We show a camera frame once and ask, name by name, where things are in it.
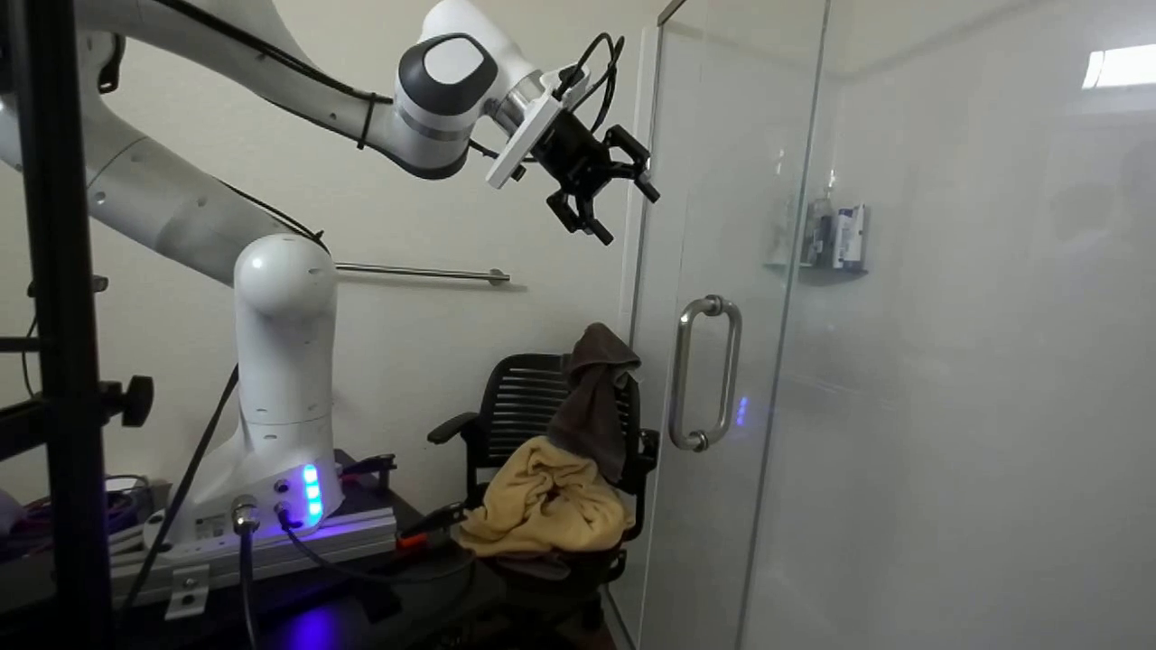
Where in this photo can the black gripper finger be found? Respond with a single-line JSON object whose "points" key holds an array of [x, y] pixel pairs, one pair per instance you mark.
{"points": [[575, 214], [636, 162]]}

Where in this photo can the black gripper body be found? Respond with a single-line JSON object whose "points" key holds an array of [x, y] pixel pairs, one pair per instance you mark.
{"points": [[575, 156]]}

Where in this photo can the glass shower door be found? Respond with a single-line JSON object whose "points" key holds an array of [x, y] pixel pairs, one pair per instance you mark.
{"points": [[732, 119]]}

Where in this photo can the chrome shower door handle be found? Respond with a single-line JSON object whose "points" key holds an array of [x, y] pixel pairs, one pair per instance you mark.
{"points": [[701, 374]]}

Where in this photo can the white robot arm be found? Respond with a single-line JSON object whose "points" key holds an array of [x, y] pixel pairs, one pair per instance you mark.
{"points": [[460, 70]]}

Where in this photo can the metal towel bar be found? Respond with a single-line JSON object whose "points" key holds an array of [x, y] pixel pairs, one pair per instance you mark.
{"points": [[495, 280]]}

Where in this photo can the black mesh office chair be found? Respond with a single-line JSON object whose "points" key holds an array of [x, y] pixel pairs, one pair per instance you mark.
{"points": [[518, 404]]}

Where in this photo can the dark brown towel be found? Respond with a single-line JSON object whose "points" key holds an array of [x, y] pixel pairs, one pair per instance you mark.
{"points": [[586, 415]]}

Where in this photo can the yellow towel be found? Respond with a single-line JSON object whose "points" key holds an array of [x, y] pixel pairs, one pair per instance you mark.
{"points": [[543, 499]]}

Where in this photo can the black clamp on table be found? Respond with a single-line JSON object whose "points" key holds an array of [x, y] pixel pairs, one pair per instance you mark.
{"points": [[371, 472]]}

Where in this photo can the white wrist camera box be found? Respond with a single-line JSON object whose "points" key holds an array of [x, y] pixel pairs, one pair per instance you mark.
{"points": [[525, 114]]}

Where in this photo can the red handled clamp tool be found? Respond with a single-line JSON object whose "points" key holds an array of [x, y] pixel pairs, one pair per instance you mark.
{"points": [[430, 540]]}

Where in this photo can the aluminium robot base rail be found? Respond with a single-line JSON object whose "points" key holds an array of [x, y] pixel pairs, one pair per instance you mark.
{"points": [[214, 561]]}

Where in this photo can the black camera stand pole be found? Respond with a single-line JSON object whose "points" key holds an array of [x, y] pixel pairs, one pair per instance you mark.
{"points": [[67, 415]]}

